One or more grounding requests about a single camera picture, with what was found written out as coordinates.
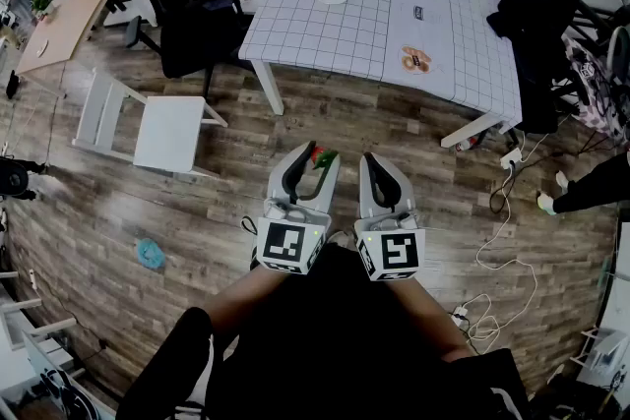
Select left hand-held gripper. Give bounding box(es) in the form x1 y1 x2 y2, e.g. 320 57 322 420
252 140 343 277

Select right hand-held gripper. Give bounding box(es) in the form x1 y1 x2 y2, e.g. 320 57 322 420
353 151 427 283

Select red strawberry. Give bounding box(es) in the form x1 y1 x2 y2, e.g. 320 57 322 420
311 146 341 171

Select person's left forearm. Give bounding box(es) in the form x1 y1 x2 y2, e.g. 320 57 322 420
203 260 292 351

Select person's right forearm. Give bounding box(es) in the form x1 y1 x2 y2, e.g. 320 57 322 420
391 272 474 364

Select person's white shoe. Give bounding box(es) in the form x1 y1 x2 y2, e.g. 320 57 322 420
324 230 359 253

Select white table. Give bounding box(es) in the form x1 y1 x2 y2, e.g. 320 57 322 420
249 58 509 150

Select white wooden chair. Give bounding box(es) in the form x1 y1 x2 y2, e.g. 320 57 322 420
70 67 230 179

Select person's black clothing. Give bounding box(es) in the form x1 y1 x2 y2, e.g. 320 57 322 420
116 243 536 420

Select white grid tablecloth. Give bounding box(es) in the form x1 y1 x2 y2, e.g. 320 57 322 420
237 0 525 130

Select blue cloth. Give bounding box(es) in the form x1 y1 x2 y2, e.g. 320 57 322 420
135 237 167 270

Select black mesh office chair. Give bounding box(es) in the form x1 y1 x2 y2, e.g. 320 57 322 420
124 0 248 100

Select black jacket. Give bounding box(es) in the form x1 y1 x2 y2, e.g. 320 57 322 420
485 0 583 135

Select patterned fabric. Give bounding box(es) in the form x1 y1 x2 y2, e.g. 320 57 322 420
560 32 630 145

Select light wooden desk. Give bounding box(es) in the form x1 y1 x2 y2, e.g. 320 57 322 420
14 0 125 79

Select white shelf rack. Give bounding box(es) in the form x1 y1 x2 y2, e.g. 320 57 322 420
0 269 81 353

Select green potted plant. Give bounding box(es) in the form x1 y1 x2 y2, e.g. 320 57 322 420
30 0 56 22

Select white cable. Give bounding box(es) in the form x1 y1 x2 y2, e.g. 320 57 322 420
461 131 551 341

